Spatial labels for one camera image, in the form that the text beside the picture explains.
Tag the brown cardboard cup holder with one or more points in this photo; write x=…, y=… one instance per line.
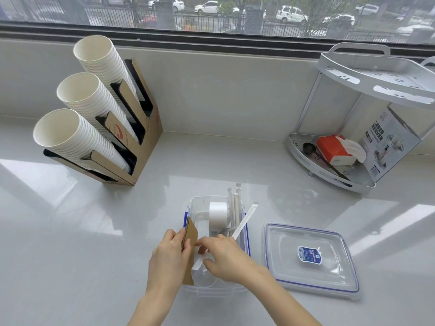
x=150, y=132

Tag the person's left fingers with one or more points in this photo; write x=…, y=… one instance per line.
x=175, y=238

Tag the black metal fence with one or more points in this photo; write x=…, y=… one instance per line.
x=210, y=22

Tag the orange tissue pack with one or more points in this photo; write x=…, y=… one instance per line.
x=331, y=149

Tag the person's left hand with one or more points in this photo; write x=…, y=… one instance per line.
x=165, y=268

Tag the person's right hand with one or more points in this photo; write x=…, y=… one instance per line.
x=231, y=261

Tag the person's right thumb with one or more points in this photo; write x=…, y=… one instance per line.
x=211, y=265

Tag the white straw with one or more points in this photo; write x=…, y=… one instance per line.
x=230, y=207
x=199, y=263
x=246, y=218
x=237, y=203

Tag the dark window frame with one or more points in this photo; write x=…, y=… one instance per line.
x=204, y=39

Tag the grey printed product box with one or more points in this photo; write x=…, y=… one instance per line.
x=390, y=142

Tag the person's left forearm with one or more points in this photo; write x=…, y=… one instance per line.
x=154, y=310

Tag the clear plastic container lid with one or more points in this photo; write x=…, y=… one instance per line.
x=306, y=278

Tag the person's right forearm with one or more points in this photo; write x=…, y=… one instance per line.
x=282, y=298

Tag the white tape roll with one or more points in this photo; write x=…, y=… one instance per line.
x=218, y=213

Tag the row of parked cars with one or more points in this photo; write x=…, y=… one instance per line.
x=291, y=14

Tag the clear plastic storage container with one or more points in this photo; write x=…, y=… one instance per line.
x=217, y=291

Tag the brown cardboard divider piece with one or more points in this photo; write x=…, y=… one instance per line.
x=191, y=230

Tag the stack of white paper cups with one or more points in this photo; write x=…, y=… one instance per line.
x=102, y=64
x=74, y=142
x=91, y=101

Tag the white two-tier corner rack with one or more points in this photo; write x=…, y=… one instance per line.
x=360, y=72

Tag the black measuring spoon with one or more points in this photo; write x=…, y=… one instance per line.
x=309, y=147

